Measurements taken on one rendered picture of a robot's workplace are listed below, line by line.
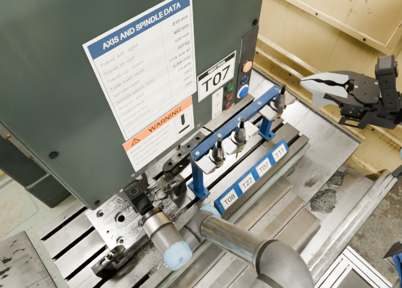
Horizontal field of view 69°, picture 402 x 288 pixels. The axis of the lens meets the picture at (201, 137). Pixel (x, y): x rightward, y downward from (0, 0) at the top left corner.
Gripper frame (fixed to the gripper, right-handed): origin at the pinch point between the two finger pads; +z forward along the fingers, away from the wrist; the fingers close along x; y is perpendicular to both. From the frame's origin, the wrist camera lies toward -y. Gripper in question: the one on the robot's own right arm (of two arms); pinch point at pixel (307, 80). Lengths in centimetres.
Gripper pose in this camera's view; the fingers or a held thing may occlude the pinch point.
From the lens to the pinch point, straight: 64.6
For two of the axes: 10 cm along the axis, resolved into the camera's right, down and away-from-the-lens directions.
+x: 3.0, -8.1, 5.1
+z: -9.5, -2.4, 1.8
